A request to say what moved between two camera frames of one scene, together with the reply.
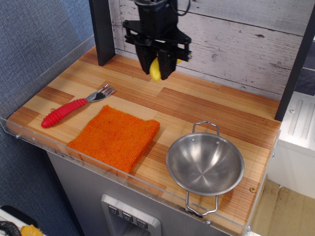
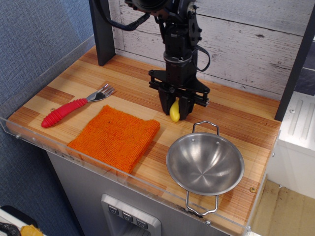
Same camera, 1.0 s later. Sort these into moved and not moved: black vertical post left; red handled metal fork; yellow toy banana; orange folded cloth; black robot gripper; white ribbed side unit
Moved: black robot gripper; yellow toy banana
Not moved: red handled metal fork; white ribbed side unit; orange folded cloth; black vertical post left
